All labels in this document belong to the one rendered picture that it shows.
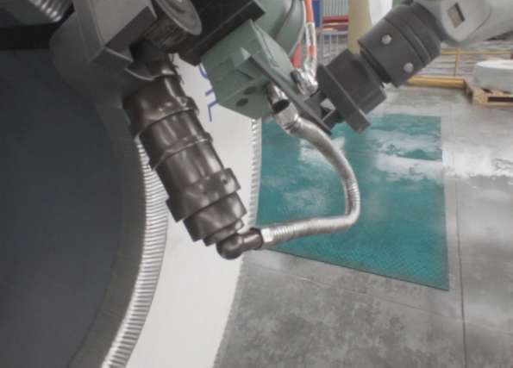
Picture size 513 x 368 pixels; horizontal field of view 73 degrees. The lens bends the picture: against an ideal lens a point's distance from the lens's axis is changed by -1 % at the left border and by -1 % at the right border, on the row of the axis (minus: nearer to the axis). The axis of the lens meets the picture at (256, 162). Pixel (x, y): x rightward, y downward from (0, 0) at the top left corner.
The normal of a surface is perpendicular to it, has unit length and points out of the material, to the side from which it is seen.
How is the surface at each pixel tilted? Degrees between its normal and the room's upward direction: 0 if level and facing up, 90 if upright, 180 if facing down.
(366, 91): 65
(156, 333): 90
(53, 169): 85
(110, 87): 124
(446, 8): 109
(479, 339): 0
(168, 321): 90
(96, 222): 69
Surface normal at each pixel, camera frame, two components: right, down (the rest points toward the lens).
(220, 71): -0.48, -0.10
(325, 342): -0.04, -0.93
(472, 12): 0.23, 0.58
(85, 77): -0.04, 0.60
